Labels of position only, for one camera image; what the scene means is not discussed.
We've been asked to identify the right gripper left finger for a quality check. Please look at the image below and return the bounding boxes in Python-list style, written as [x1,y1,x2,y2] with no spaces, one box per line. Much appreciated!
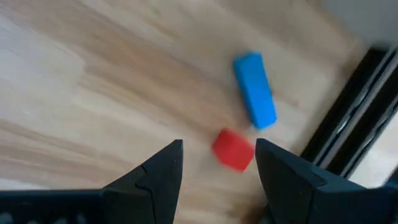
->
[102,139,184,224]

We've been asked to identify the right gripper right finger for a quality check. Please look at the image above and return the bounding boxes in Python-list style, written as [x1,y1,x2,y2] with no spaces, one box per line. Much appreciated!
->
[254,138,365,224]

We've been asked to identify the red wooden cube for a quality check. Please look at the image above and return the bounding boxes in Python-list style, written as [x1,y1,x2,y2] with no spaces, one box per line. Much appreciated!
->
[211,128,256,173]

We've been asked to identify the blue long wooden block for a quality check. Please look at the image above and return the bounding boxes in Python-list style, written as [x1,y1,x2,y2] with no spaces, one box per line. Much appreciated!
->
[233,51,278,131]

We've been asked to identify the black aluminium table frame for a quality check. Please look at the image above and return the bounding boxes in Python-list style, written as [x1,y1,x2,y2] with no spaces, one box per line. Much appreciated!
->
[300,46,398,189]

